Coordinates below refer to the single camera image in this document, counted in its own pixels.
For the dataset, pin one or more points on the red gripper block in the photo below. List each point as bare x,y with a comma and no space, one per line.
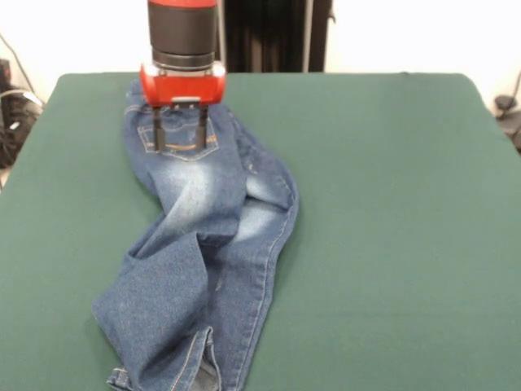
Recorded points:
183,89

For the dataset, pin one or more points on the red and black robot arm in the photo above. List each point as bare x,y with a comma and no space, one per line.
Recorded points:
183,28

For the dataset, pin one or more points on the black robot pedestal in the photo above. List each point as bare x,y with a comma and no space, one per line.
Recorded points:
277,36

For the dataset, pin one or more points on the blue denim jeans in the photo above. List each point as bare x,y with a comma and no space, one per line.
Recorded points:
195,244

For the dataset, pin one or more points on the black floor device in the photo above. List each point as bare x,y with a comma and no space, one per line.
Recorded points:
509,118

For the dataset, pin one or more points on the dark green table cloth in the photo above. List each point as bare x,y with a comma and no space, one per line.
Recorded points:
386,244

